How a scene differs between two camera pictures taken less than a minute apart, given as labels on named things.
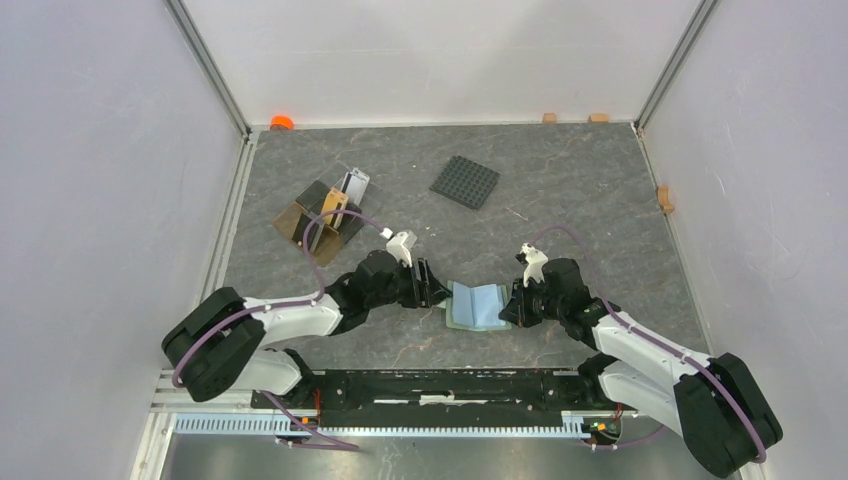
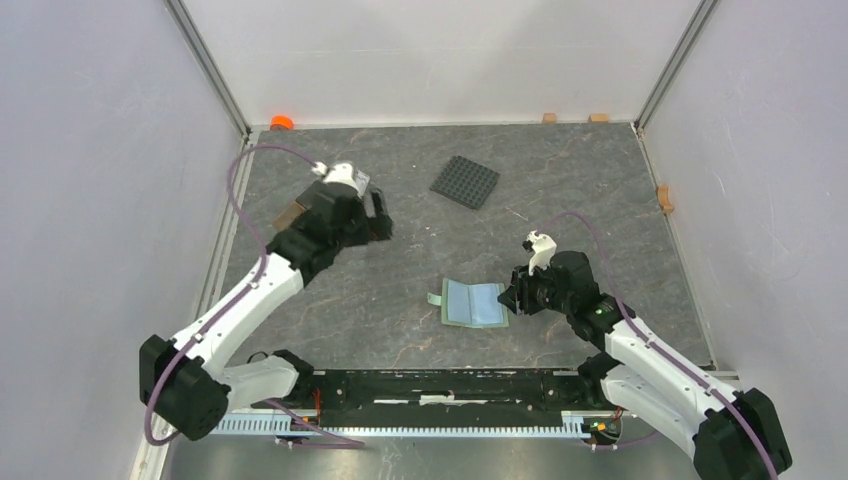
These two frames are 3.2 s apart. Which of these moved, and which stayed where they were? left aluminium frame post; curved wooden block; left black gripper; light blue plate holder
Moved: left black gripper
Stayed: left aluminium frame post; curved wooden block; light blue plate holder
